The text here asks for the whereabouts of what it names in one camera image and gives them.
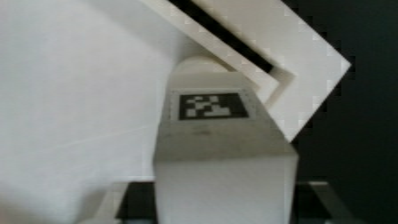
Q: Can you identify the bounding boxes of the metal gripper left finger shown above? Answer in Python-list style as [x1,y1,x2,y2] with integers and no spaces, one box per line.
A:
[77,181,159,224]

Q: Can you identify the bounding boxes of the white square table top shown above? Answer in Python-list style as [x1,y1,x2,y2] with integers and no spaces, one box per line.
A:
[0,0,194,224]

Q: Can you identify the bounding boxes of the white workspace frame wall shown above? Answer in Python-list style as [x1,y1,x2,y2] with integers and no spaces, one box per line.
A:
[194,0,351,140]

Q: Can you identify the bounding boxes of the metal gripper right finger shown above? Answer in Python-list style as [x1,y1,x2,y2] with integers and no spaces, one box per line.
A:
[290,181,359,224]

